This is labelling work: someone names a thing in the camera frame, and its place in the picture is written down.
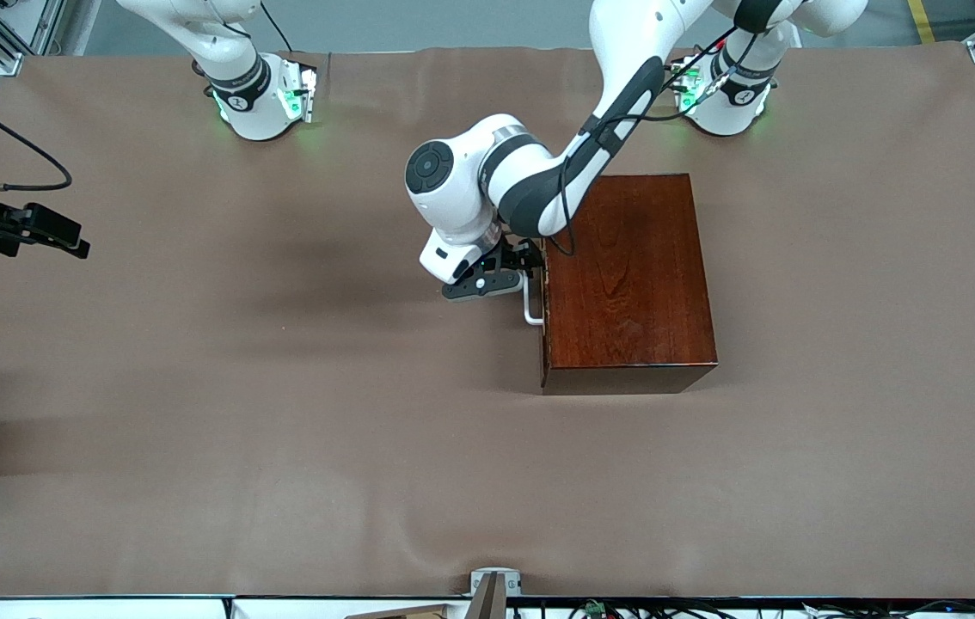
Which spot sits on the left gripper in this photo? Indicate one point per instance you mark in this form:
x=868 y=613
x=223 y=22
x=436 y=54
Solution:
x=524 y=255

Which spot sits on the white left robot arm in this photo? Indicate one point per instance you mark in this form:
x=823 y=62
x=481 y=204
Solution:
x=470 y=219

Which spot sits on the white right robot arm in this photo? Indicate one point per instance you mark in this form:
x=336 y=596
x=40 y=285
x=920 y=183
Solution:
x=251 y=116

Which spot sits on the dark red-brown wooden cabinet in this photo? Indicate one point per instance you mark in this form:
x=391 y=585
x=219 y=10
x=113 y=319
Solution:
x=642 y=292

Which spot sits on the white base box green light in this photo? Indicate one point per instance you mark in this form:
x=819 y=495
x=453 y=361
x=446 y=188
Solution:
x=298 y=94
x=689 y=90

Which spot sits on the brown wooden board piece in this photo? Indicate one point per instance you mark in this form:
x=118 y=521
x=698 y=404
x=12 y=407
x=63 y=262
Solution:
x=419 y=612

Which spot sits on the yellow floor tape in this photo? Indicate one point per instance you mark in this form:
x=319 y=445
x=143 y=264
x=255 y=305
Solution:
x=920 y=17

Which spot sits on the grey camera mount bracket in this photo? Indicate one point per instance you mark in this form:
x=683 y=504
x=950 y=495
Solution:
x=496 y=593

